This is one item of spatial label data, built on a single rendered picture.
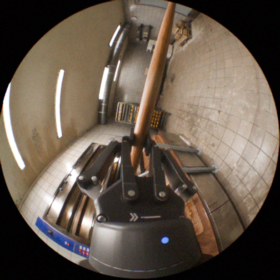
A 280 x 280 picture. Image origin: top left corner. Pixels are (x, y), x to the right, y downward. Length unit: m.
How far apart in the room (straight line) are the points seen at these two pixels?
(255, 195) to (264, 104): 0.91
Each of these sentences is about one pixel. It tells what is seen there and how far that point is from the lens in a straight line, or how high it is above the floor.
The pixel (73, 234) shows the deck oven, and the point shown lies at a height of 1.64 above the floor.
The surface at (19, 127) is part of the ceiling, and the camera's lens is 1.46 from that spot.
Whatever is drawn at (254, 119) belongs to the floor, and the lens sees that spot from 1.27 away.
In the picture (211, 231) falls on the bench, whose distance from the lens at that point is 0.83.
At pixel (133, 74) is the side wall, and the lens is 5.40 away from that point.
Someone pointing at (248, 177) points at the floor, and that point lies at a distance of 1.22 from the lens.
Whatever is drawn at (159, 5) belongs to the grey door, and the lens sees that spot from 4.47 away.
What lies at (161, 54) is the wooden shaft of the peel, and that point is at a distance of 0.20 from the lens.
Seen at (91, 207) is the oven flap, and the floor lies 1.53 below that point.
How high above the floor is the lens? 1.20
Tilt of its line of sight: 6 degrees down
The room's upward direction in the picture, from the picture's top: 80 degrees counter-clockwise
